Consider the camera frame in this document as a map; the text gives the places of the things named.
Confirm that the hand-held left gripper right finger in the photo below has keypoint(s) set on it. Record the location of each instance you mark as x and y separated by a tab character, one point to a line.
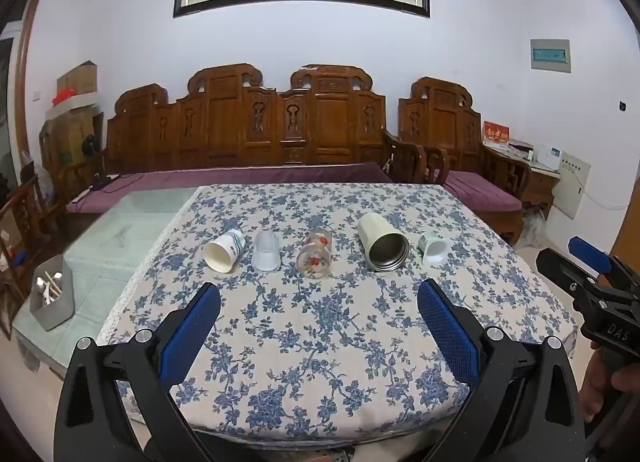
450	337

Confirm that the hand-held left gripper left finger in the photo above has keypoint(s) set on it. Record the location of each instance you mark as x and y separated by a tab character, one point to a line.
192	332

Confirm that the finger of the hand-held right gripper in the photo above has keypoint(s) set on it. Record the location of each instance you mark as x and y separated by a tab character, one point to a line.
590	253
562	269

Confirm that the white paper cup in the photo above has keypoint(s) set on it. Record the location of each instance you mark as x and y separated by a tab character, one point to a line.
222	253

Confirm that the small white green cup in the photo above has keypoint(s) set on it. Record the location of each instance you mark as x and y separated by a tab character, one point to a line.
434	248

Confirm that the clear plastic cup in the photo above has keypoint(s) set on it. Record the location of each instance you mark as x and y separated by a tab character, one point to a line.
266	252

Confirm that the cream steel tumbler cup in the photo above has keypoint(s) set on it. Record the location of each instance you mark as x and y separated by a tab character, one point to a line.
382	242

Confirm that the red flower glass cup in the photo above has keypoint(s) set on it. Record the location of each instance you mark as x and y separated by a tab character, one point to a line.
315	257

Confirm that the person's right hand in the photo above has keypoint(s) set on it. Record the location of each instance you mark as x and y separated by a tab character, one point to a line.
597	387

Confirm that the clear plastic bag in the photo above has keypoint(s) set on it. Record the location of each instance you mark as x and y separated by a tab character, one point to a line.
534	227

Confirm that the white metal cabinet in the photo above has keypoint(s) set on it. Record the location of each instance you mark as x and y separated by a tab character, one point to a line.
575	184

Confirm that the wooden side table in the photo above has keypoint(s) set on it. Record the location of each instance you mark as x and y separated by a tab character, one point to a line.
542	189

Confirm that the white box device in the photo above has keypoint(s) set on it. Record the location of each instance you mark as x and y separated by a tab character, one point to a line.
546	156

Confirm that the short purple seat cushion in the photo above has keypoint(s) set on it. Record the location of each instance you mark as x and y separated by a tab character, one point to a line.
482	194

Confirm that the blue floral tablecloth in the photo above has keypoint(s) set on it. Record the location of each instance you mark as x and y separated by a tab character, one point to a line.
320	342

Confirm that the grey utensil container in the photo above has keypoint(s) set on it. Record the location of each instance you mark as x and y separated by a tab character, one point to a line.
52	309

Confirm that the wooden chopsticks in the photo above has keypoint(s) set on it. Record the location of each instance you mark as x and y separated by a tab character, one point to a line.
54	278

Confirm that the red gift box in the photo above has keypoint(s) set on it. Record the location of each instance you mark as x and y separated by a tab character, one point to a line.
496	134

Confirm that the white spoon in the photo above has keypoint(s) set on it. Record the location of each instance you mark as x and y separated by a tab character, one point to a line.
44	289

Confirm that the long purple seat cushion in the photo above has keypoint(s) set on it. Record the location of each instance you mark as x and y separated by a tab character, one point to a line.
225	179

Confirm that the carved wooden armchair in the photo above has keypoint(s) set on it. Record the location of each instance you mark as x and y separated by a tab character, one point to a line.
450	126

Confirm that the wooden chair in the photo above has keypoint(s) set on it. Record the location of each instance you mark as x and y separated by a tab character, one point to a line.
22	232

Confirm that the black fan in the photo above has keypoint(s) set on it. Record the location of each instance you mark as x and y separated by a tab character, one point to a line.
91	147

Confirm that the carved wooden sofa bench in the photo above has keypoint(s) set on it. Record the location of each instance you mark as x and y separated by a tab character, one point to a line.
260	126

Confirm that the large cardboard box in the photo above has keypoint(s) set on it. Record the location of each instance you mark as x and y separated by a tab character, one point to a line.
67	136

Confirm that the red decoration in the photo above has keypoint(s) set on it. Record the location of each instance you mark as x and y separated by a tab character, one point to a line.
64	95

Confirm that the small cardboard box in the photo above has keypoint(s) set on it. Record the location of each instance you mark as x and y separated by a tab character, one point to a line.
77	77

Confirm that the wall electrical panel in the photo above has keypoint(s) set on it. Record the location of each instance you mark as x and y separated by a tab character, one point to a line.
550	55

